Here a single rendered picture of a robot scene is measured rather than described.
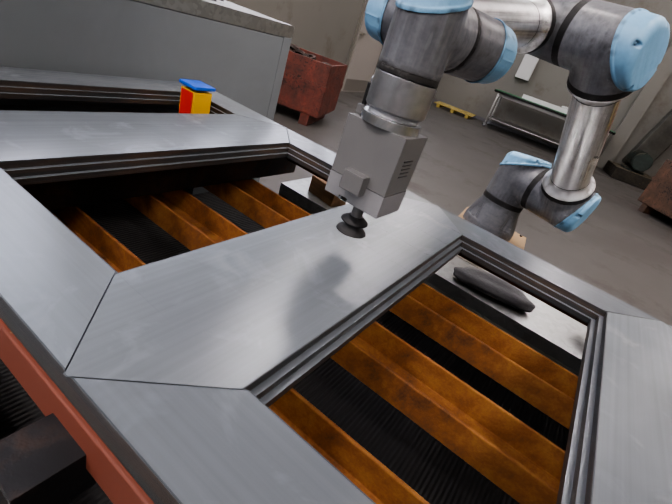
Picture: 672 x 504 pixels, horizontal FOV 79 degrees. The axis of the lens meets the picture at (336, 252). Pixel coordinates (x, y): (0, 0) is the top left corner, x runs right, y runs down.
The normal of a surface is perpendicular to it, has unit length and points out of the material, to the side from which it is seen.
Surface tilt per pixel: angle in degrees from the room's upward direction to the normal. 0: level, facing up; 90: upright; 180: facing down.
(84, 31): 90
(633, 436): 0
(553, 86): 90
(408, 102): 90
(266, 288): 0
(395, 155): 90
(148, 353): 0
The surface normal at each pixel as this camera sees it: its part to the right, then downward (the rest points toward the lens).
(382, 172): -0.57, 0.25
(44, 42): 0.78, 0.49
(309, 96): -0.26, 0.41
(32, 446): 0.29, -0.83
